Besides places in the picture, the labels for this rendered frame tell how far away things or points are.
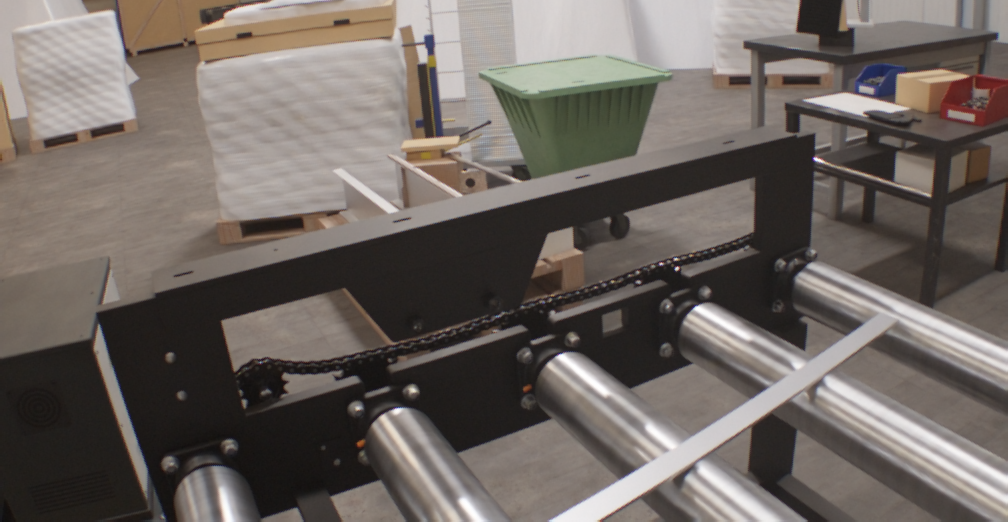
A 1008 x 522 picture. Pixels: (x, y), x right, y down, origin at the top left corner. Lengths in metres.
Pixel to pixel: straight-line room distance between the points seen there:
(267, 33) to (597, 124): 1.89
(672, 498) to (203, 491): 0.63
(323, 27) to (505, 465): 2.75
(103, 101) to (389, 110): 5.15
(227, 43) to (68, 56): 4.67
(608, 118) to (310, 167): 1.74
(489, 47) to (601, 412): 3.89
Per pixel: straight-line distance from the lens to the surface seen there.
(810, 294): 1.60
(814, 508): 1.90
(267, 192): 4.68
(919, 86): 3.77
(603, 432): 1.16
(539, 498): 2.43
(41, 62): 9.13
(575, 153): 3.85
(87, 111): 9.16
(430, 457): 1.10
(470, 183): 3.98
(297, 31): 4.50
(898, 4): 13.02
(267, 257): 1.15
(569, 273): 3.29
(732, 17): 7.87
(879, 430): 1.18
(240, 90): 4.56
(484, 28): 4.89
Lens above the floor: 1.57
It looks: 20 degrees down
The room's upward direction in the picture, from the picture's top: 5 degrees counter-clockwise
